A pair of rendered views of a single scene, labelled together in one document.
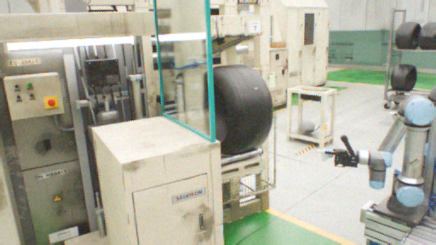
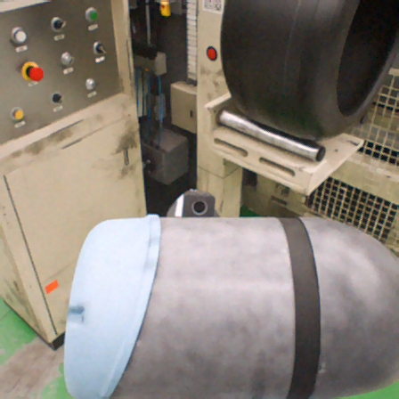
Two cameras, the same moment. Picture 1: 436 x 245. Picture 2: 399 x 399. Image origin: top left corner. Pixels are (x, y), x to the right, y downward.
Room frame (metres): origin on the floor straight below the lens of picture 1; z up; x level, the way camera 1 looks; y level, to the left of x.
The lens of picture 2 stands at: (1.50, -1.11, 1.54)
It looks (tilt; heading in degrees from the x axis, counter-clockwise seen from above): 39 degrees down; 70
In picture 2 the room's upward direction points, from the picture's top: straight up
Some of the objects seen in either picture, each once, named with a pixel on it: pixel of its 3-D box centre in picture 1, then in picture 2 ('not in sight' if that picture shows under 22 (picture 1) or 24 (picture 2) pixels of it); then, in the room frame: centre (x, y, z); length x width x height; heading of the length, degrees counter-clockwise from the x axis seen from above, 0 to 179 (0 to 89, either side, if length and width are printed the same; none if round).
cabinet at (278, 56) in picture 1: (265, 79); not in sight; (7.14, -0.98, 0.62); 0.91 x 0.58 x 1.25; 134
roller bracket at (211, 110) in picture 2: not in sight; (245, 100); (2.12, 0.10, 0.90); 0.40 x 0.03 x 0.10; 29
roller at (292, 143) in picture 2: (239, 156); (268, 134); (2.09, -0.12, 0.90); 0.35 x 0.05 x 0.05; 119
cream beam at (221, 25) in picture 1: (217, 26); not in sight; (2.53, -0.02, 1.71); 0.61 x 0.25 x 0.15; 119
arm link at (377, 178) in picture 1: (376, 175); not in sight; (1.63, -0.80, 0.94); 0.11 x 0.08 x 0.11; 160
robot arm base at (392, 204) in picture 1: (402, 199); not in sight; (1.68, -0.98, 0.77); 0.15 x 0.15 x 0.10
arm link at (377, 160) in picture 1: (379, 159); not in sight; (1.61, -0.80, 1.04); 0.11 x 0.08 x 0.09; 70
